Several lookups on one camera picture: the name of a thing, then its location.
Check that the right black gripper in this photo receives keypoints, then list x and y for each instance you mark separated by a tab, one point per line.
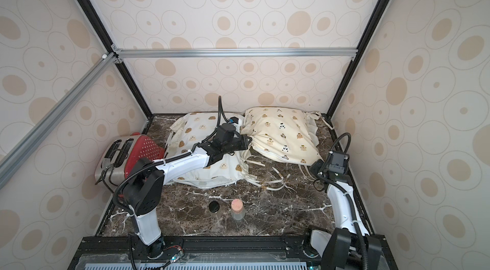
319	170

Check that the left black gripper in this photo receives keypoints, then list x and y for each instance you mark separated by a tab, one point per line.
245	145

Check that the white pillow brown bear print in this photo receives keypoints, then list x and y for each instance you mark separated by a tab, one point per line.
191	165

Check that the cream pillow bear panda print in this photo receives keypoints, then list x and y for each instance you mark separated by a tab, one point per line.
283	135

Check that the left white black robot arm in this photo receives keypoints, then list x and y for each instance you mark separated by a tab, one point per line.
140	193

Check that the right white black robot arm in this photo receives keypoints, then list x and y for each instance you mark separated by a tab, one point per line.
344	212

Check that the black lid glass jar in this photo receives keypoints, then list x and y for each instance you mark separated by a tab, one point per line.
214	207

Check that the pink lid glass jar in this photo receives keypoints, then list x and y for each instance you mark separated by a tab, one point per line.
237	210

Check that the red silver toaster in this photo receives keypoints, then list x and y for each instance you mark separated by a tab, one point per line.
120	157

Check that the horizontal silver aluminium bar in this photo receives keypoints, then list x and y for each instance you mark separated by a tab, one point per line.
236	53

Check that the diagonal silver aluminium bar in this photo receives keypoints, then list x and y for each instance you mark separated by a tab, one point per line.
30	143

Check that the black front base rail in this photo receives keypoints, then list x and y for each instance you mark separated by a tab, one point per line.
193	252

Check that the right black frame post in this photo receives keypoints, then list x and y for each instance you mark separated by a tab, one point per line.
379	10

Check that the black frame post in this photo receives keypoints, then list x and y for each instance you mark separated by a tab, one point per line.
379	10
102	33

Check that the left black frame post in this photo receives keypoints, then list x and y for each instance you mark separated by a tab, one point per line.
102	33

